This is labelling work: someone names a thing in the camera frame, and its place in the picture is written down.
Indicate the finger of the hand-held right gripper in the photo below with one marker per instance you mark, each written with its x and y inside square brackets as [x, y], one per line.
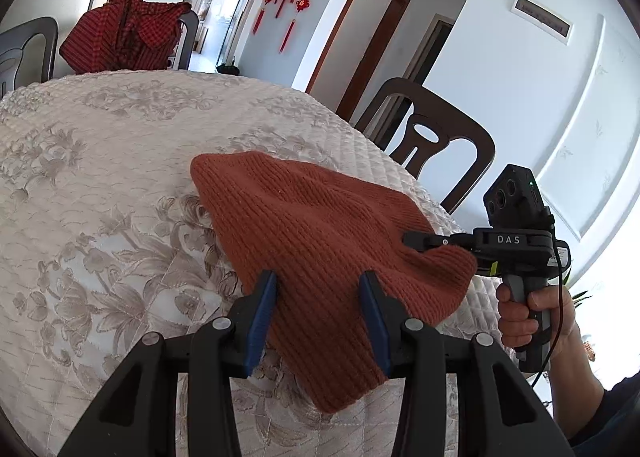
[435, 240]

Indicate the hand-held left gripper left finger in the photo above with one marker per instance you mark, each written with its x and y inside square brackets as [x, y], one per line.
[262, 322]

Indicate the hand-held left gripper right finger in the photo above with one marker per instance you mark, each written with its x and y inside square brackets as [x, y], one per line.
[374, 327]

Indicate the rust orange knit sweater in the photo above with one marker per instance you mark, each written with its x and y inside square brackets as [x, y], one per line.
[310, 237]

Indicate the person's right forearm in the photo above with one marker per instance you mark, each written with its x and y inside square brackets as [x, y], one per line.
[580, 387]

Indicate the person's right hand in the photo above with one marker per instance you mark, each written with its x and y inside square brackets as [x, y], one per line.
[515, 322]

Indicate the dark brown plastic chair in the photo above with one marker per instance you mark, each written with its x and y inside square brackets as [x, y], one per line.
[477, 167]

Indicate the green plant leaves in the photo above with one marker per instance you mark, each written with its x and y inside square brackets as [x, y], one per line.
[580, 296]

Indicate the dark open doorway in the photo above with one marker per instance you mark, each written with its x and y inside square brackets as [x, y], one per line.
[430, 57]

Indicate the cream quilted floral tablecloth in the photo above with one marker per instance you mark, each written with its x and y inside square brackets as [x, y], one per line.
[100, 217]

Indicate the brown framed door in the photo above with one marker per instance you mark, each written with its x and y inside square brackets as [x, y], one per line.
[370, 37]

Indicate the small black object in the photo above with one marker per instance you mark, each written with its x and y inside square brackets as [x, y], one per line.
[227, 69]

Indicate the glass hallway door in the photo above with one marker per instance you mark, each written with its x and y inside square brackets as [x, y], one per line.
[240, 12]

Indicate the red plaid garment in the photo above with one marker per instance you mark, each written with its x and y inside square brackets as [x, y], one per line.
[115, 37]

